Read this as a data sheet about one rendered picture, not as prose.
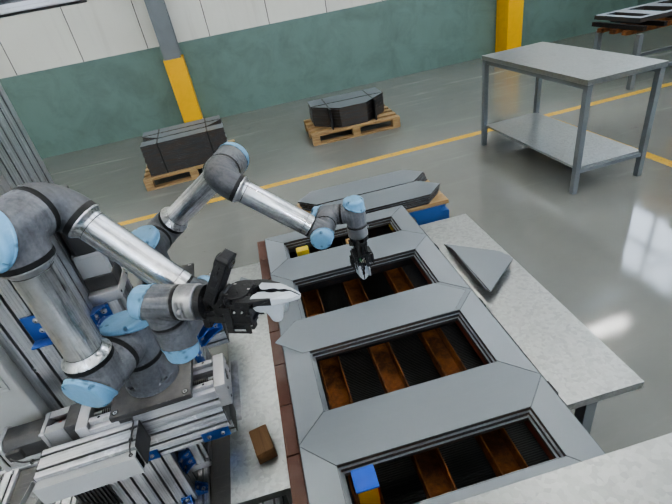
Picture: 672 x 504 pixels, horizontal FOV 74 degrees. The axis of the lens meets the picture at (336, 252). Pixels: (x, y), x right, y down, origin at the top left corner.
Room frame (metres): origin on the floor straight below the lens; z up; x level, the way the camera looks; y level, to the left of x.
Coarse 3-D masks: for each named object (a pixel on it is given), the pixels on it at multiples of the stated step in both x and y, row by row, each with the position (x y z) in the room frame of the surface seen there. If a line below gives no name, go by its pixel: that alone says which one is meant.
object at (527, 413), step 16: (368, 224) 1.97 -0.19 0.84; (384, 224) 1.97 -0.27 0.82; (304, 240) 1.93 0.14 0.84; (288, 256) 1.81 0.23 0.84; (400, 256) 1.64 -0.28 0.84; (416, 256) 1.62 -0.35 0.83; (336, 272) 1.61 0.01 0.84; (352, 272) 1.61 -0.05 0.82; (464, 288) 1.33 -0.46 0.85; (432, 320) 1.20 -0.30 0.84; (448, 320) 1.19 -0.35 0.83; (464, 320) 1.17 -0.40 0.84; (368, 336) 1.17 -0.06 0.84; (384, 336) 1.17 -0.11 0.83; (320, 352) 1.15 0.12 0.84; (336, 352) 1.14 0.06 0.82; (480, 352) 1.03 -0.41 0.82; (320, 384) 1.01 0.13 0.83; (512, 416) 0.76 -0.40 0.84; (528, 416) 0.76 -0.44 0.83; (448, 432) 0.74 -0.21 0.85; (464, 432) 0.74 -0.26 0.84; (480, 432) 0.74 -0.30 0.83; (544, 432) 0.70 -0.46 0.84; (400, 448) 0.73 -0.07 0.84; (416, 448) 0.73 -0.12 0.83; (432, 448) 0.72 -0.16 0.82; (560, 448) 0.64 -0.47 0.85; (352, 464) 0.71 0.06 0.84; (368, 464) 0.71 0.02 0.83
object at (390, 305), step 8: (392, 296) 1.36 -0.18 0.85; (384, 304) 1.32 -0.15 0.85; (392, 304) 1.31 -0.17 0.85; (400, 304) 1.30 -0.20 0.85; (384, 312) 1.27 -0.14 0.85; (392, 312) 1.27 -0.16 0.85; (400, 312) 1.26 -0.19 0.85; (392, 320) 1.22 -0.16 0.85; (400, 320) 1.21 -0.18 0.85; (408, 320) 1.21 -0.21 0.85
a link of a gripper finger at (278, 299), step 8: (256, 296) 0.68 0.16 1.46; (264, 296) 0.68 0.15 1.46; (272, 296) 0.67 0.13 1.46; (280, 296) 0.67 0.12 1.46; (288, 296) 0.67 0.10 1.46; (296, 296) 0.67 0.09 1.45; (272, 304) 0.66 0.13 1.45; (280, 304) 0.67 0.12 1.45; (264, 312) 0.68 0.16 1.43; (272, 312) 0.67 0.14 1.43; (280, 312) 0.67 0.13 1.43; (280, 320) 0.67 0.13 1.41
